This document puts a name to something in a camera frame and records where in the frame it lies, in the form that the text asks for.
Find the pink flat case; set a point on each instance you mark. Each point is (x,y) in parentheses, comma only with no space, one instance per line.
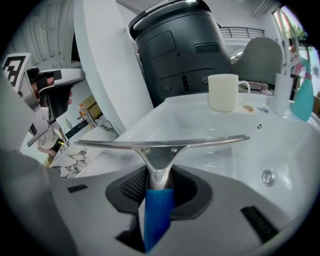
(258,86)

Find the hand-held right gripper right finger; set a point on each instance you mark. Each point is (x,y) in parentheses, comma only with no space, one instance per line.
(225,225)

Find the small brown scrap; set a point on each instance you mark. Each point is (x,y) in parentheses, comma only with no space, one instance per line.
(248,108)

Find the large black round machine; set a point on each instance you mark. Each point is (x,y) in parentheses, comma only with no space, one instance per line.
(175,50)

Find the person's left hand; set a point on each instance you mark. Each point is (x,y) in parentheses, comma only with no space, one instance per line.
(70,98)

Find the cream white mug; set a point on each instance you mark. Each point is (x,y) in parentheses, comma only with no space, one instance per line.
(222,92)

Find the cardboard box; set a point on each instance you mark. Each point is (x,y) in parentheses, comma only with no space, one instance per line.
(91,102)

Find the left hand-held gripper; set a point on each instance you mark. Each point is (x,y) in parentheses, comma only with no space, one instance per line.
(15,112)

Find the chrome sink drain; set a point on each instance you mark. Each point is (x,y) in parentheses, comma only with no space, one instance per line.
(268,178)

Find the yellow tag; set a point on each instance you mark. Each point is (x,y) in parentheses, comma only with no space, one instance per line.
(60,142)

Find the glass window wall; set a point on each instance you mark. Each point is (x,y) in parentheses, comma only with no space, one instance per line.
(297,27)

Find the grey shell chair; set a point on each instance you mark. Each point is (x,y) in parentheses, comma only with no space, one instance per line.
(260,62)

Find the black balcony railing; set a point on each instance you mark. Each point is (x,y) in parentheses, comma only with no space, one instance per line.
(242,32)

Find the white sink basin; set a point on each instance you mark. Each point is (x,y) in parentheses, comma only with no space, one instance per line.
(200,125)

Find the small blue wrapper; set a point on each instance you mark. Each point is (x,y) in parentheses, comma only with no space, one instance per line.
(262,108)

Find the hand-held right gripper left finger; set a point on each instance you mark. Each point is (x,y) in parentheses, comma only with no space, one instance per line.
(82,215)

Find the white marble table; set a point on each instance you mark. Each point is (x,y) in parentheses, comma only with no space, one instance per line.
(75,160)

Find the teal spray bottle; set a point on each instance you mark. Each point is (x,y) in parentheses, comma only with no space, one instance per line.
(303,100)

